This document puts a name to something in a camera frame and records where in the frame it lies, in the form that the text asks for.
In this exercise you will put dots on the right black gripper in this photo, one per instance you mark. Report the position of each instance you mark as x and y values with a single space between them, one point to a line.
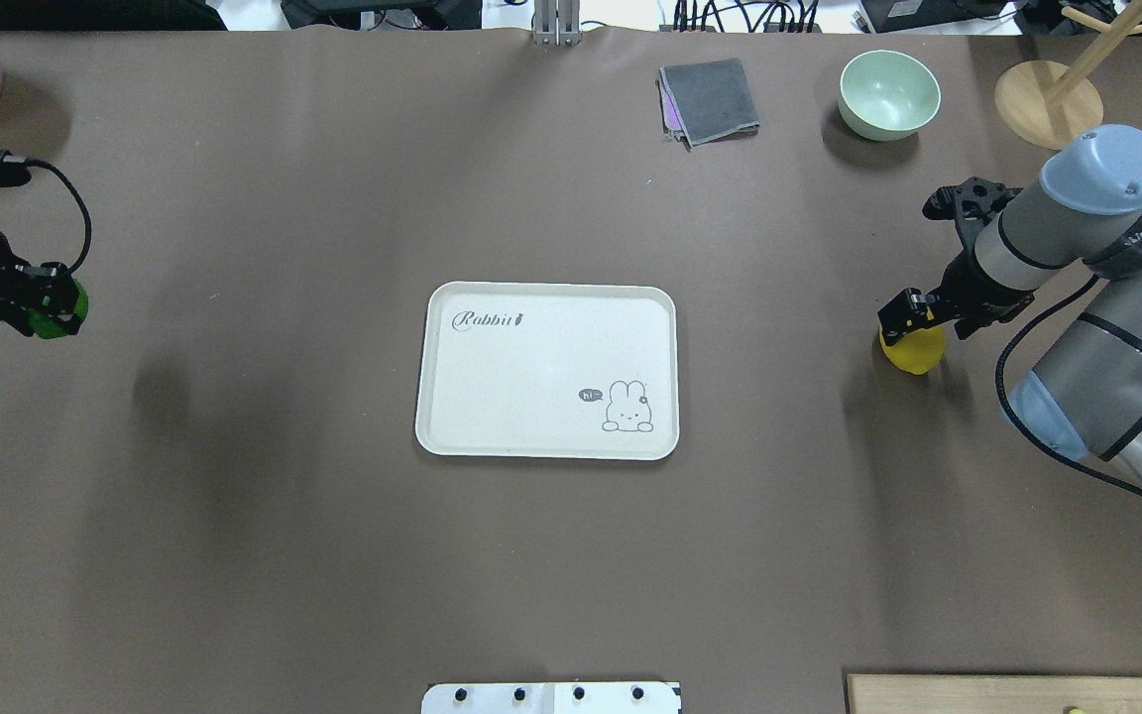
968 286

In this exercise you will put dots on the green lime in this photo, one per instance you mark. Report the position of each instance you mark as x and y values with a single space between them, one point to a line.
60 311

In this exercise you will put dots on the yellow lemon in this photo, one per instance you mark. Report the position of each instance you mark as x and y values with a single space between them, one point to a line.
918 352

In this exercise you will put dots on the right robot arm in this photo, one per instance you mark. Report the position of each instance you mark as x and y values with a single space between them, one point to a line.
1081 402

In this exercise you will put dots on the cream rabbit tray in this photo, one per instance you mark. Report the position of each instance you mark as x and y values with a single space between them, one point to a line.
522 369

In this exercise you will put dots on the mint green bowl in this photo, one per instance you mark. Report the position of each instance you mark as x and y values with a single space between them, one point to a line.
887 96

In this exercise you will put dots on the wooden mug tree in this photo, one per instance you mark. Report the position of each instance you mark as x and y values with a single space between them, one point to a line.
1048 103

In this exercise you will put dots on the grey folded cloth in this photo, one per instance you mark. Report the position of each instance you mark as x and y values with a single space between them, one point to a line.
706 102

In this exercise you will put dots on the wooden cutting board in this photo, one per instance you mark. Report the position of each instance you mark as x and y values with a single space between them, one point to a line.
949 693

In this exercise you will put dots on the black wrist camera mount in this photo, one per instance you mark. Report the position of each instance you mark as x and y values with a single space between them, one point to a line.
970 205

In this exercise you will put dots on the aluminium frame post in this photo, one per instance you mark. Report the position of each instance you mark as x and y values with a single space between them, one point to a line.
556 23

